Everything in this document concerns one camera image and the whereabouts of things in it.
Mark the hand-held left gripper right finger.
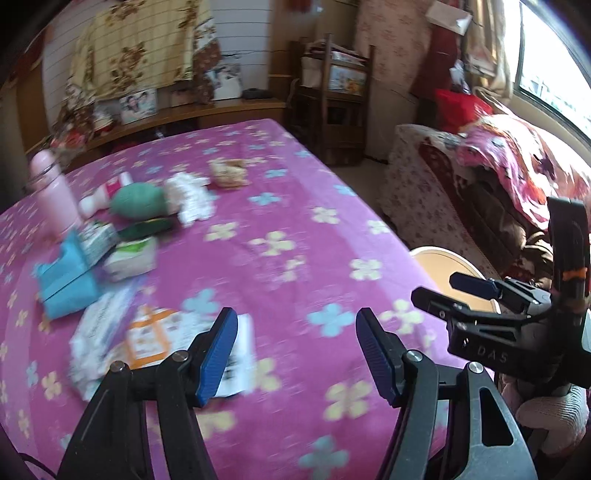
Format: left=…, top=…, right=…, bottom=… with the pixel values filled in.
left=355, top=308, right=539, bottom=480

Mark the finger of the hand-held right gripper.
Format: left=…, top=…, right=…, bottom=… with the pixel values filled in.
left=449, top=272, right=552, bottom=313
left=411, top=286, right=502, bottom=325

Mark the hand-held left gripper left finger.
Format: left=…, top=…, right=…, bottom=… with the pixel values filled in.
left=55, top=307, right=238, bottom=480

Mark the white round waste bin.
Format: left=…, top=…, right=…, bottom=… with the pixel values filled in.
left=409, top=246, right=502, bottom=315

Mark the orange and white snack packet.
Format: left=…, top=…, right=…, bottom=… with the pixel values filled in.
left=124, top=305, right=257, bottom=398

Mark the white and purple tissue pack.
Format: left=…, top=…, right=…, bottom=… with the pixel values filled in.
left=68, top=290, right=140, bottom=401

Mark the white and green soft packet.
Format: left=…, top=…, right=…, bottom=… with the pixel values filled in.
left=102, top=235, right=160, bottom=283

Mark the green and white carton box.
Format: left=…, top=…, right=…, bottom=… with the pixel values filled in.
left=78, top=220, right=122, bottom=269

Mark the light blue snack packet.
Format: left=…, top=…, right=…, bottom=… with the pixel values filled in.
left=34, top=230, right=103, bottom=321

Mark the person's right hand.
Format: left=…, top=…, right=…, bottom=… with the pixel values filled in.
left=501, top=374, right=591, bottom=457

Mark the brown jacket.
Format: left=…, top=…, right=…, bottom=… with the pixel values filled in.
left=462, top=181, right=557, bottom=280

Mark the floral covered sofa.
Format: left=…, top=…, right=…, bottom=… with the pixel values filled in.
left=375, top=124, right=591, bottom=289

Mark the purple floral bed blanket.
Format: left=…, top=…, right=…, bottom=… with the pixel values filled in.
left=0, top=117, right=462, bottom=480

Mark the pink cartoon print blanket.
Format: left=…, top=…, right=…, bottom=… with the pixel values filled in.
left=455, top=113, right=591, bottom=232

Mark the dark green flat packet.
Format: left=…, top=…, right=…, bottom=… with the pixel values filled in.
left=117, top=216, right=177, bottom=241

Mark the crumpled white tissue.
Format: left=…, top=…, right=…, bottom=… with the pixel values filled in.
left=164, top=171, right=219, bottom=227

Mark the green round pouch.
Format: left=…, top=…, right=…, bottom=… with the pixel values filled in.
left=108, top=182, right=168, bottom=219

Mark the red pillow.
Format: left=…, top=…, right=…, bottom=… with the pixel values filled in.
left=434, top=89, right=494, bottom=134

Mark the crumpled beige paper ball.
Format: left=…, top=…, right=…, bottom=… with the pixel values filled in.
left=208, top=157, right=251, bottom=190

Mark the white and pink tube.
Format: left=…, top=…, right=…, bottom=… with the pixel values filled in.
left=78, top=172, right=136, bottom=219

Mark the dark wooden chair rack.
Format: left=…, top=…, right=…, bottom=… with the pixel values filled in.
left=285, top=33, right=376, bottom=168

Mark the pink water bottle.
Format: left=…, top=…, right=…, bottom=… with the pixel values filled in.
left=28, top=149, right=85, bottom=237

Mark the window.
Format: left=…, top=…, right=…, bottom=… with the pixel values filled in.
left=516, top=0, right=591, bottom=139

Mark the low wooden cabinet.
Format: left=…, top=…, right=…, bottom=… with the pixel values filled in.
left=60, top=96, right=288, bottom=160

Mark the framed family photo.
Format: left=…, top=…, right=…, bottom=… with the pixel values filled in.
left=118, top=89, right=158, bottom=125

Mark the unframed leaning photo print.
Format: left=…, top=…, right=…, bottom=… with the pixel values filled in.
left=205, top=64, right=244, bottom=100

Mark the yellow floral hanging cloth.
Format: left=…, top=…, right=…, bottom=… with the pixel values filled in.
left=51, top=0, right=223, bottom=139

